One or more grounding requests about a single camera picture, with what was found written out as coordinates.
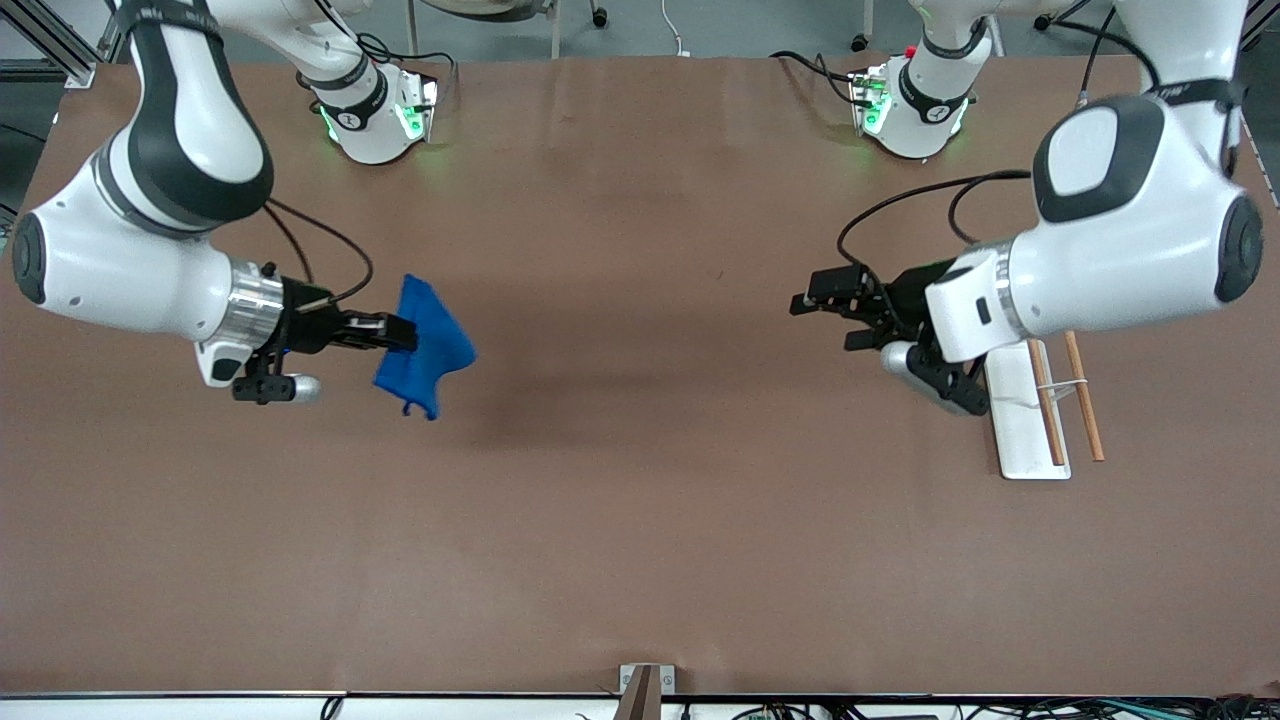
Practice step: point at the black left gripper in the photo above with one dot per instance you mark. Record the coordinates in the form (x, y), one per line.
(908, 294)

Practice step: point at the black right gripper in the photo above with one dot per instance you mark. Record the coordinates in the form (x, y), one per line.
(305, 322)

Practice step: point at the blue towel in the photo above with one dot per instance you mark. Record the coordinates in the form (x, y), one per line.
(430, 340)

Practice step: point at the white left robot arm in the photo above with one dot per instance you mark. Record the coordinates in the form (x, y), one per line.
(1120, 270)

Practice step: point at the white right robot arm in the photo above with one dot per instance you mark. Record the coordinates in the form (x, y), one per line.
(100, 270)

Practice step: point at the white towel rack wooden bars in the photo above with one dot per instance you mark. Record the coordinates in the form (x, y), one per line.
(1025, 430)

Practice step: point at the aluminium frame profile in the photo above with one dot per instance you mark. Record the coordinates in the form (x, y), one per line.
(55, 50)

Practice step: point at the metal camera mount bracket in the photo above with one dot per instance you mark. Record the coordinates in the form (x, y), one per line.
(640, 695)

